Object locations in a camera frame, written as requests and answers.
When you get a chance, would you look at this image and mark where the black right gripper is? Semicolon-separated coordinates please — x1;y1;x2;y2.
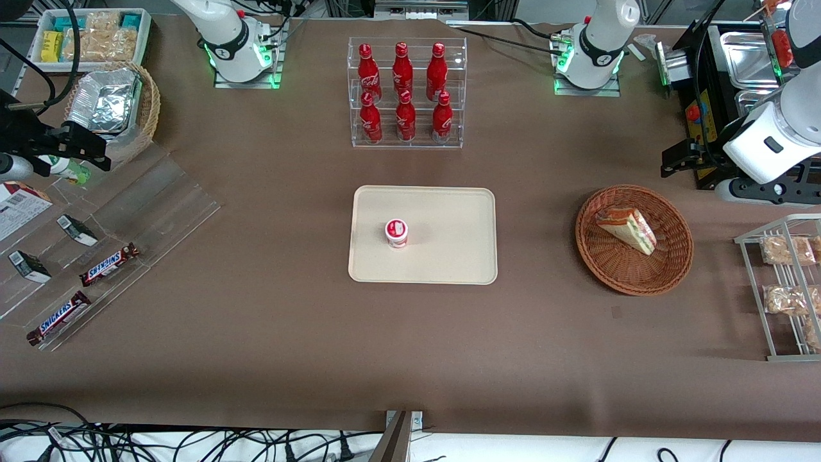
0;89;112;178

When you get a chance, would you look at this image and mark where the triangle sandwich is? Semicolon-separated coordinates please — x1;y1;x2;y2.
595;207;658;257

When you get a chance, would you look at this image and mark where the light wicker basket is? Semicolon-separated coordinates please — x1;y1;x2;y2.
63;60;162;165

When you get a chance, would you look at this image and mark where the brown wicker basket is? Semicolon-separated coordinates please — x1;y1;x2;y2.
575;184;695;297

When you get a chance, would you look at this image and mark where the beige plastic tray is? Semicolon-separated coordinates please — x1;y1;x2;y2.
348;185;498;286

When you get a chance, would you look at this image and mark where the black food warmer machine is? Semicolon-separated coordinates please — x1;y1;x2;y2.
661;19;821;191

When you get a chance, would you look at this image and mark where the green white small bottle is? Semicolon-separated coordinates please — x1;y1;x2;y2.
37;154;92;186

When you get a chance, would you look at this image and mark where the silver foil container stack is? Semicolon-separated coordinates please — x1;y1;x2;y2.
67;68;143;135

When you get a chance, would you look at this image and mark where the small black white box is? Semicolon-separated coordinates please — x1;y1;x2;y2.
8;250;53;284
56;214;99;247

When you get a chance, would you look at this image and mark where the clear acrylic stepped display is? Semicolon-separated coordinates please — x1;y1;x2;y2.
0;140;223;353

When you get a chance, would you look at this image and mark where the steel food pan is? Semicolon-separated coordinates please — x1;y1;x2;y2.
734;89;787;121
719;30;782;90

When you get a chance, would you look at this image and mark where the red white printed box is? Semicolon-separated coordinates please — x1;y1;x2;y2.
0;181;54;243

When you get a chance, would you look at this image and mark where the clear cracker bag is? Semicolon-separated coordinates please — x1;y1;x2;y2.
85;10;123;32
62;27;139;64

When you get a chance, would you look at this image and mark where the yellow snack packet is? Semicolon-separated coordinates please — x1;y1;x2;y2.
40;30;65;64

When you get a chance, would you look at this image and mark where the Snickers chocolate bar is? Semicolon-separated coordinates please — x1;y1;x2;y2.
26;290;92;347
79;242;140;287

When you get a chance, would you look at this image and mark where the clear plastic wrapper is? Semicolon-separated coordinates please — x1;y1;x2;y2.
628;33;665;62

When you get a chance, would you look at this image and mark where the white plastic bin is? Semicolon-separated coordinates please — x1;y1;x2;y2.
28;7;153;65

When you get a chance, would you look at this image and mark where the clear acrylic bottle rack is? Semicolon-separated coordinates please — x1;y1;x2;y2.
347;36;468;150

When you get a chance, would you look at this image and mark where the red cola bottle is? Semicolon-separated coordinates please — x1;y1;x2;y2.
431;90;455;144
357;43;383;103
426;42;448;102
359;91;384;144
392;42;415;97
394;89;418;142

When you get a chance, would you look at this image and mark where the brown table cover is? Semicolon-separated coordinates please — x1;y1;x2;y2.
0;13;821;443

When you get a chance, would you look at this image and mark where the red white yogurt bottle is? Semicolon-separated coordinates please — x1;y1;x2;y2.
384;218;410;250

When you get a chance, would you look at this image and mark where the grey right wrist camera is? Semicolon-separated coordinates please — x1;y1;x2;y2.
0;153;34;182

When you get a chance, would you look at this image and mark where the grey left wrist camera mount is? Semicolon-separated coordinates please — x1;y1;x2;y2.
715;173;821;208

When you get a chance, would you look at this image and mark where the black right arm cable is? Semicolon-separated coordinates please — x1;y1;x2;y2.
0;0;82;117

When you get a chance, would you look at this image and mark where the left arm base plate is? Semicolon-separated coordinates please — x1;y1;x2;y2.
553;28;622;98

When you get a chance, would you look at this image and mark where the grey wire rack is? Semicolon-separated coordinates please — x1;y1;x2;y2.
734;213;821;363

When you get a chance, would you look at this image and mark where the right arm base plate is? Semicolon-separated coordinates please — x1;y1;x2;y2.
213;18;284;90

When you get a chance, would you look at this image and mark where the black floor cable bundle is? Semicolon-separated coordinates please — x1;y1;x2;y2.
0;402;385;462

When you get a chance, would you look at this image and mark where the aluminium frame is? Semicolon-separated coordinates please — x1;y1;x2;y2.
324;0;515;26

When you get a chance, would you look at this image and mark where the metal table bracket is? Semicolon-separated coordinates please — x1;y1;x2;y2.
372;410;425;462

